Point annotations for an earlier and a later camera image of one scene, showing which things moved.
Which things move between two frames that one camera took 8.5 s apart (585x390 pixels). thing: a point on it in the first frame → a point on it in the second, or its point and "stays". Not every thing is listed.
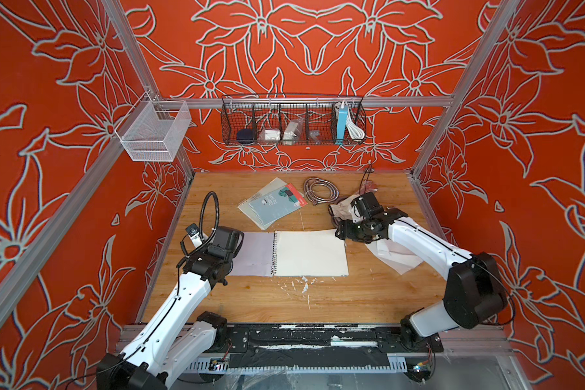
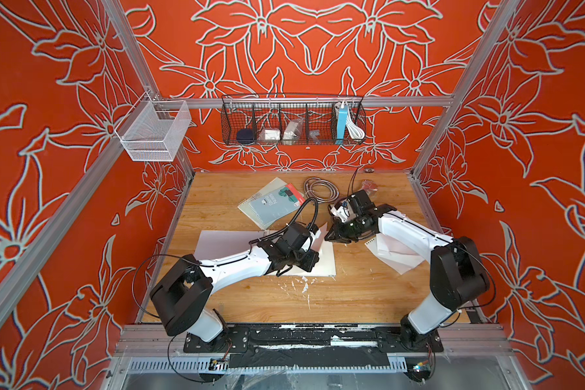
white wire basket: [153, 131] stays
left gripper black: [193, 256] → [313, 257]
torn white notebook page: [399, 258] stays
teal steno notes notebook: [278, 203] stays
